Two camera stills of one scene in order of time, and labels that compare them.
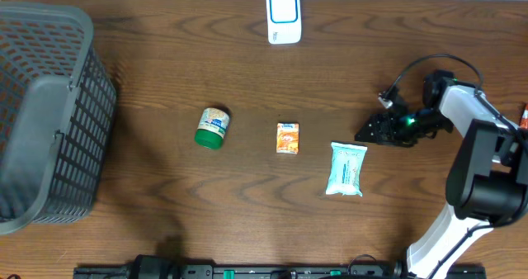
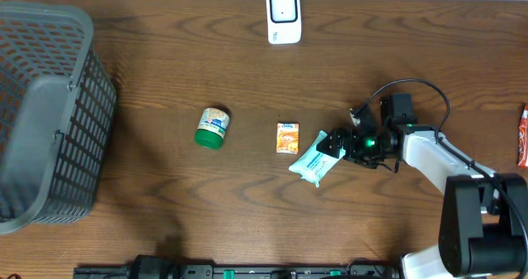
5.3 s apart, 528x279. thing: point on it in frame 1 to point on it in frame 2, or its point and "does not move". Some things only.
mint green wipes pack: x=346 y=169 to x=313 y=164
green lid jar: x=211 y=129 does not move
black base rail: x=170 y=271 does not move
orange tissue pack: x=287 y=138 does not move
